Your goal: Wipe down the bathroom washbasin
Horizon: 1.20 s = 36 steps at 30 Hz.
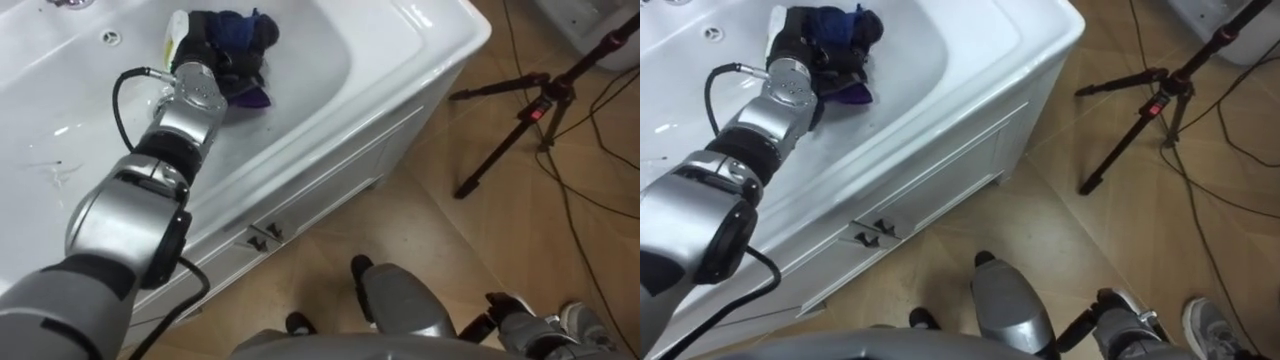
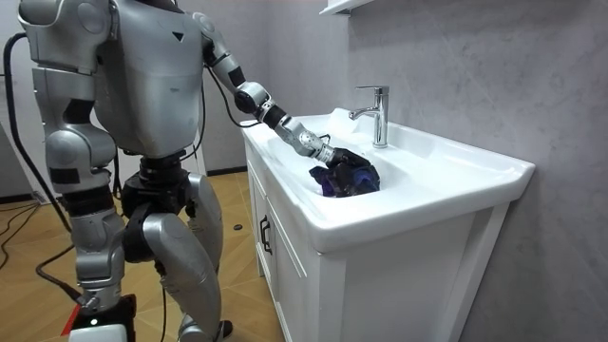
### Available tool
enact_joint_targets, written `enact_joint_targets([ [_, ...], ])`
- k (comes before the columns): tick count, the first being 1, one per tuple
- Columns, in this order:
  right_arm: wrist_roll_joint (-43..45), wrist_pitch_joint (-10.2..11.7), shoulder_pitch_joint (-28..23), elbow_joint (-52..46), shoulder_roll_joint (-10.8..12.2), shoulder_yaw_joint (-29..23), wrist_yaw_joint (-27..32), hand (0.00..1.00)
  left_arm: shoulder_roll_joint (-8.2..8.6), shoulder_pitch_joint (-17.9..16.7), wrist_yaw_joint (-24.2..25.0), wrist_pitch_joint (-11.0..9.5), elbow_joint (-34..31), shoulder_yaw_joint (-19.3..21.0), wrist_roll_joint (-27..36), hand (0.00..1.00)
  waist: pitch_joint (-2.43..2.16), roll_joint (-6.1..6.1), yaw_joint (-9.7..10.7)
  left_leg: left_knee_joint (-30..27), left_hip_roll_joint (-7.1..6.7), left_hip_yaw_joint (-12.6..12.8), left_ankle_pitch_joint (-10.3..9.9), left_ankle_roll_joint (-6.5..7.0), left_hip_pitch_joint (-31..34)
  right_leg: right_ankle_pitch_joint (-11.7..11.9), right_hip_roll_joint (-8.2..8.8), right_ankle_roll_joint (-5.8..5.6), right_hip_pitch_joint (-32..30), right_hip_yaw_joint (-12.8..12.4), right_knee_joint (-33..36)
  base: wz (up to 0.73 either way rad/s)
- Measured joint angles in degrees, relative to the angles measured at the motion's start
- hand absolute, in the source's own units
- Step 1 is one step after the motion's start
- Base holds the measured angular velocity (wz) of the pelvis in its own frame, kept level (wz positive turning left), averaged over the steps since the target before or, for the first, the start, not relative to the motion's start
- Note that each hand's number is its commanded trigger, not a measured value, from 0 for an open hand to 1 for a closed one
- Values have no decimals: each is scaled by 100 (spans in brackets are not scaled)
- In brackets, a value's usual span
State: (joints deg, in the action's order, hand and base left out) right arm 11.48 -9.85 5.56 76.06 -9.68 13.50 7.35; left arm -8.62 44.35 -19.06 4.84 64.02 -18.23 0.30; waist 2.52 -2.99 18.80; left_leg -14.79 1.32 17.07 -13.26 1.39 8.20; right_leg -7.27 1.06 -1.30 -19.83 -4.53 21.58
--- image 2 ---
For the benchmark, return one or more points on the robot body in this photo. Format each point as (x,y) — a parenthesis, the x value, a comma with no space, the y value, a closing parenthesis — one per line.
(152,85)

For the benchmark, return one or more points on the chrome faucet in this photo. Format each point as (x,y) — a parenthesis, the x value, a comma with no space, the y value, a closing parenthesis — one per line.
(379,114)

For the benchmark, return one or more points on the small dark floor object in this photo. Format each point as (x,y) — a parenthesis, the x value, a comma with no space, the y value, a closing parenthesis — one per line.
(237,227)

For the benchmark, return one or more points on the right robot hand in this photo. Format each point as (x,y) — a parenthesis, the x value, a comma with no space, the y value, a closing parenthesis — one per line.
(105,314)

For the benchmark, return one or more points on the white wall shelf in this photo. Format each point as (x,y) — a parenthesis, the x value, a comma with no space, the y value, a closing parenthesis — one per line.
(343,5)

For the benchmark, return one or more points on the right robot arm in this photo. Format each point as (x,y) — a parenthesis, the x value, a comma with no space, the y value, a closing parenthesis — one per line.
(76,147)

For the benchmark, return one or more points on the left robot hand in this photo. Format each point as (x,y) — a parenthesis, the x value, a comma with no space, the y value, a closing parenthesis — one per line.
(350,158)

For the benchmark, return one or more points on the white sink vanity cabinet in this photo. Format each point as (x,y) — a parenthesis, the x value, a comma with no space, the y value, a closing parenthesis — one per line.
(380,247)

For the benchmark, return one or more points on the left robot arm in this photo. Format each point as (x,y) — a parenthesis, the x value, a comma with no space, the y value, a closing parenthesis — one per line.
(252,95)

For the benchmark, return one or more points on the dark purple cloth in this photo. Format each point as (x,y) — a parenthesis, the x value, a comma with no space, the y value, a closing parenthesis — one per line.
(351,181)

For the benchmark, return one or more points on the robot legs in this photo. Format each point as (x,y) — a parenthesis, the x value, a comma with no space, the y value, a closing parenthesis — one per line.
(185,266)

